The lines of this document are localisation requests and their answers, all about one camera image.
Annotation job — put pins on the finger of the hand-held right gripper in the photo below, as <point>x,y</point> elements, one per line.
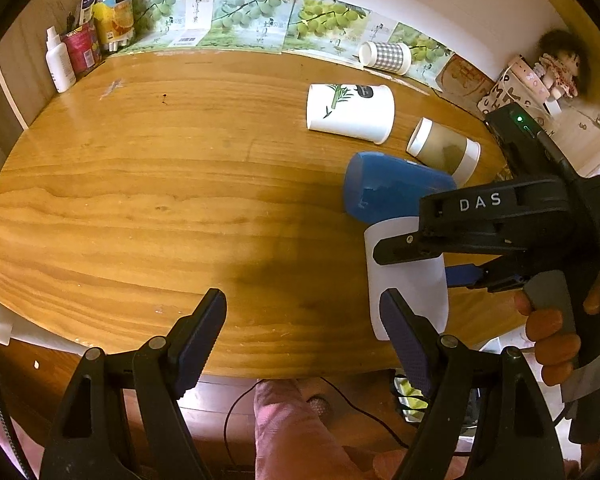
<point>462,276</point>
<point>405,247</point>

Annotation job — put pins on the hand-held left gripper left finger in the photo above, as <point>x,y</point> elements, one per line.
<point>200,345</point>

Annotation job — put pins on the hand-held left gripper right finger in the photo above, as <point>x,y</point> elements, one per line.
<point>405,340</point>

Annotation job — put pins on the plain white paper cup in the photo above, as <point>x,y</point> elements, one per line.
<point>410,290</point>

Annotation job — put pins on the blue paper cup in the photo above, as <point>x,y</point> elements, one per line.
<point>390,185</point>

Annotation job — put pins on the brown banded paper cup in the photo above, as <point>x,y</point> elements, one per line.
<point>442,152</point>

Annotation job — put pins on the white bamboo print paper cup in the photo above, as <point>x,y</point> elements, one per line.
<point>350,112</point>

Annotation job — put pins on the checked paper cup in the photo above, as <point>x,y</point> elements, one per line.
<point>386,57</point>

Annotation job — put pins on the person's right hand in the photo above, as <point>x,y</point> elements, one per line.
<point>550,340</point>

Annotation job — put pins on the patterned gift bag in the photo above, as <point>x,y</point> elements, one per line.
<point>500,92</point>

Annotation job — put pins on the pink ribbon roll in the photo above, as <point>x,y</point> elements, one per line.
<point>530,77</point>

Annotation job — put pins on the person's pink trousered leg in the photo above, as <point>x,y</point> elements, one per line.
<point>300,435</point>

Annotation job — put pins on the doll with dark hair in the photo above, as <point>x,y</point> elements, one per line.
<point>562,62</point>

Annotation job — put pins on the brown round printed box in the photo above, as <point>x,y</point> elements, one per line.
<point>462,82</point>

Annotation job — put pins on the green fruit printed box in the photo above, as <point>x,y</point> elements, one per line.
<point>425,47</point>
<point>172,17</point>
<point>245,17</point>
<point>320,25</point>

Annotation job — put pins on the white plastic bottle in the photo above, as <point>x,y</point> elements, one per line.
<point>60,67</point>

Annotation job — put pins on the red can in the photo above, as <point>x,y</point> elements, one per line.
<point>82,50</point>

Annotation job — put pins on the yellow juice carton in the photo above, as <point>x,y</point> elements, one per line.
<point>112,20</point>

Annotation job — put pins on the dark blue tube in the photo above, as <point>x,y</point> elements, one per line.
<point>87,10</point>

